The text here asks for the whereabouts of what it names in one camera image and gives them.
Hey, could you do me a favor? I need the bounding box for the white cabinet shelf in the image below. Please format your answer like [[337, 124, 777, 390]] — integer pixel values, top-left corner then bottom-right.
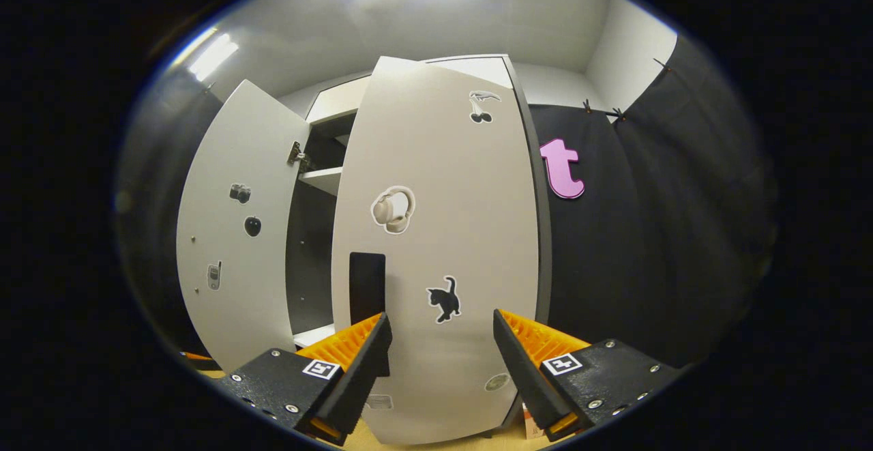
[[299, 166, 344, 197], [293, 323, 336, 349]]

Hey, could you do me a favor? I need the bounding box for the white shoe cabinet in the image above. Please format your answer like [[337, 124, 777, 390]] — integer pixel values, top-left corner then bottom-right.
[[176, 54, 552, 446]]

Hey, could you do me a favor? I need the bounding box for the white cabinet door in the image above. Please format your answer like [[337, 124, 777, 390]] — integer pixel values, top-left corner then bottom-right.
[[176, 79, 311, 373], [332, 57, 541, 446]]

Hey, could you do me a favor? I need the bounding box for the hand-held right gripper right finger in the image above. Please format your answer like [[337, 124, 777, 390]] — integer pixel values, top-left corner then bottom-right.
[[492, 308, 683, 448]]

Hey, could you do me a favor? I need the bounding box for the black backdrop cloth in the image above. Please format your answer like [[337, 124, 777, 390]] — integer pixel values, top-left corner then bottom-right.
[[116, 35, 778, 370]]

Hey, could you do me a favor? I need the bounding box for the orange white carton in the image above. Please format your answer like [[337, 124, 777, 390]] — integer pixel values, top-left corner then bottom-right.
[[522, 402, 548, 441]]

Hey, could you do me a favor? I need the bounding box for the small ceiling light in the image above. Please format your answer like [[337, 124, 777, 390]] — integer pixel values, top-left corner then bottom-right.
[[188, 31, 241, 83]]

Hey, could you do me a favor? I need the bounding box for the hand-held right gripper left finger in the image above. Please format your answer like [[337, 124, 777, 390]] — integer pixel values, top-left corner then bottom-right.
[[215, 311, 393, 445]]

